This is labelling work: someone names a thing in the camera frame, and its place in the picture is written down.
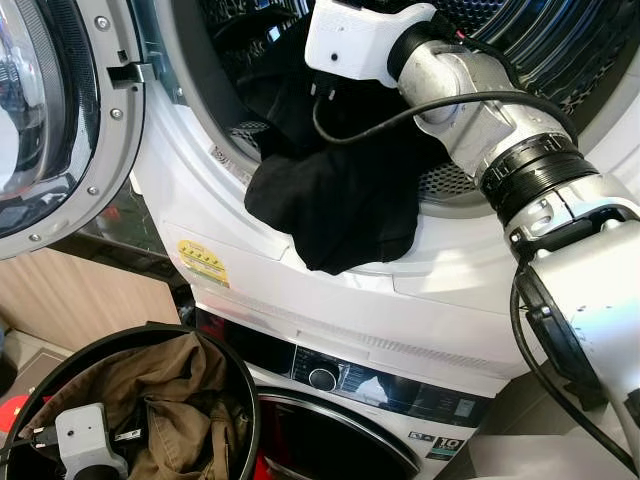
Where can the white tumble dryer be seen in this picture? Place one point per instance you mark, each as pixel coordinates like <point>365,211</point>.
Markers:
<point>420,300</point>

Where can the white barcode sticker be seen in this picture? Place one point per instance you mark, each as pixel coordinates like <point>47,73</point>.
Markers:
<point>220,158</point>

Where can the brown garment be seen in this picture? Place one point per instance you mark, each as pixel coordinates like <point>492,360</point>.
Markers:
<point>180,390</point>

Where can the black washer control knob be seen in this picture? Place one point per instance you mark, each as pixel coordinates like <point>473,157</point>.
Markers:
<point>322,378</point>

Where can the steel dryer drum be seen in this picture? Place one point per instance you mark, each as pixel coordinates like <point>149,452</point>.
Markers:
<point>570,40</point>

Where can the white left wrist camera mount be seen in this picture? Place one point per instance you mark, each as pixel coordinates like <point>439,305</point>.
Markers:
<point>90,440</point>

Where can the ten year warranty sticker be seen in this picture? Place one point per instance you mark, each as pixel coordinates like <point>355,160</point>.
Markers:
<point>445,448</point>

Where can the white front-load washing machine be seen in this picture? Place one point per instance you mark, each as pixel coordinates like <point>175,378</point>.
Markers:
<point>385,390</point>

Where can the yellow energy label sticker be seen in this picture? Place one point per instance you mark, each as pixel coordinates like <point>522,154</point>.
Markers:
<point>203,263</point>

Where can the round glass dryer door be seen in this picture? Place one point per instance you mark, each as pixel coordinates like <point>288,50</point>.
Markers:
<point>100,150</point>

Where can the black round laundry basket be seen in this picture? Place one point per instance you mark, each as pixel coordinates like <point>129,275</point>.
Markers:
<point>252,420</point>

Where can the dark glossy shelf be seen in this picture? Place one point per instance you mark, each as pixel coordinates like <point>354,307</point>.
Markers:
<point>130,235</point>

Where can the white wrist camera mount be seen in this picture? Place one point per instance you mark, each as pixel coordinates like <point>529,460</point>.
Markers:
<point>350,40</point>
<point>90,440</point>

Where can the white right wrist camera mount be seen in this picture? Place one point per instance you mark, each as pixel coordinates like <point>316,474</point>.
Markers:
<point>350,40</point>

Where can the black garment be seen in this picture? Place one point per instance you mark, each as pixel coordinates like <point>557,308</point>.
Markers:
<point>340,200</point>

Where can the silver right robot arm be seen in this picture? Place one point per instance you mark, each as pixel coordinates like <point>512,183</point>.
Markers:
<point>590,290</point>

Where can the light wooden panel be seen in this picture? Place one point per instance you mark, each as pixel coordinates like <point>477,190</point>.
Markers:
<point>80,300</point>

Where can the black door latch hook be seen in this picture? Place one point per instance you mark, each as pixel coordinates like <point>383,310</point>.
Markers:
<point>130,73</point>

